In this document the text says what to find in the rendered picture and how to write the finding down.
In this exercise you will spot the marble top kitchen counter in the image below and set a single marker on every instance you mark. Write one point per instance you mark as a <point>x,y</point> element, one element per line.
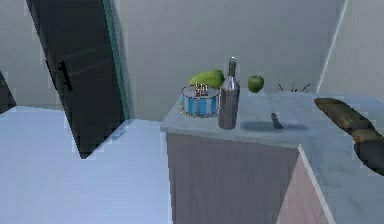
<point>233,166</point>

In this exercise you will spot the blue white striped cake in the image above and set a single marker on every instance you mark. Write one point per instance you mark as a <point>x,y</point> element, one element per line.
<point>200,101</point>

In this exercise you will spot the dark glass bottle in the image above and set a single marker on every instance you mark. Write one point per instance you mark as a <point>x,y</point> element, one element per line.
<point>229,100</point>

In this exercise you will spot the green apple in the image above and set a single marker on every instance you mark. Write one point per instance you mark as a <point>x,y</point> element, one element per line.
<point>255,83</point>

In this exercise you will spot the grey knife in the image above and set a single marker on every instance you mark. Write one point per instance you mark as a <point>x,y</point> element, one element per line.
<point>276,121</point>

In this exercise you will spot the dark thin twigs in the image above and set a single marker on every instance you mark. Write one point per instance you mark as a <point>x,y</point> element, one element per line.
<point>294,88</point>

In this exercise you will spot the black fridge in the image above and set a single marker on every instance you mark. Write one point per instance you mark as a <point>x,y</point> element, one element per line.
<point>86,76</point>

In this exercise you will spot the brown bread loaf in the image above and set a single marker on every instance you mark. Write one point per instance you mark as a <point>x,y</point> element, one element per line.
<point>358,130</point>

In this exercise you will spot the dark object at wall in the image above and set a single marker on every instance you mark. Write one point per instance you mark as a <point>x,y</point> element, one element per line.
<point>5,96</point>

